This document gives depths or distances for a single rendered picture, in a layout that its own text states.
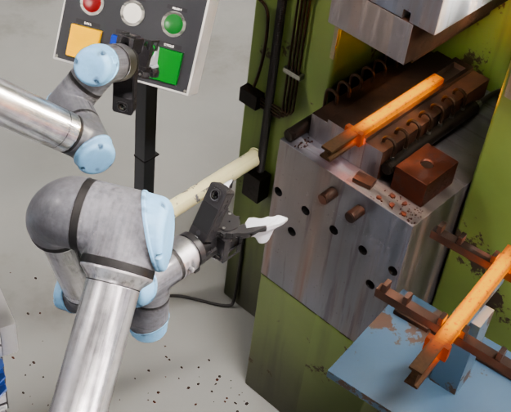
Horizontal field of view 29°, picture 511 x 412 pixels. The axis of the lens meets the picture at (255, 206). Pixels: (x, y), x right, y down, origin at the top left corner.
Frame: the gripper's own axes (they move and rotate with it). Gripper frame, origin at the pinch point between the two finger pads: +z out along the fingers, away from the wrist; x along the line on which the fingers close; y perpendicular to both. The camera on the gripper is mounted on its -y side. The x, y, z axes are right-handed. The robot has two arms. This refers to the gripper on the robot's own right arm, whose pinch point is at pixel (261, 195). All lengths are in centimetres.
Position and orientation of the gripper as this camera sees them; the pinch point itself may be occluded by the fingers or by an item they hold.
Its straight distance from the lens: 201.1
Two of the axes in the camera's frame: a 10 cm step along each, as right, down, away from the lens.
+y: -1.0, 7.3, 6.8
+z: 6.8, -4.5, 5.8
